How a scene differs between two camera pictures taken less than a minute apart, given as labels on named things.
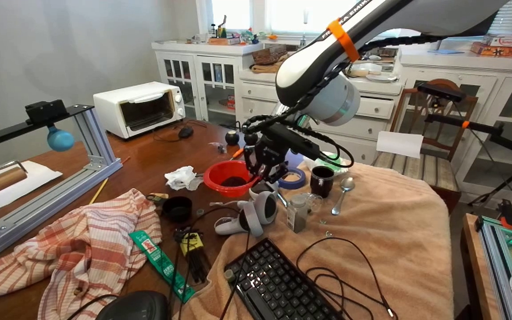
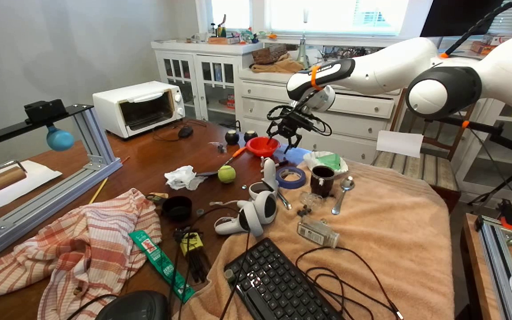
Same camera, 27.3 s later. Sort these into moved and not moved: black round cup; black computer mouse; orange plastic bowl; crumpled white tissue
Moved: orange plastic bowl
Not moved: black computer mouse; black round cup; crumpled white tissue
